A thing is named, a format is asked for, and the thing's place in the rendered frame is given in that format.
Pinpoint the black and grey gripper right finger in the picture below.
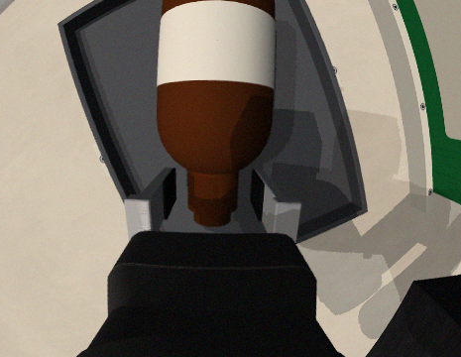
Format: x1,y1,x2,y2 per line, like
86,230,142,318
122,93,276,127
250,170,302,244

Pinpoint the green plastic crate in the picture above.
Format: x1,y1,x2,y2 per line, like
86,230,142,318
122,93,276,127
396,0,461,204

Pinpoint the brown bottle with white label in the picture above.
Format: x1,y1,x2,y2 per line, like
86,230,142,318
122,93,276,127
157,0,276,227

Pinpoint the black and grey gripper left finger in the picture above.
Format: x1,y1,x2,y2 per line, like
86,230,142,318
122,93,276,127
124,168,176,241

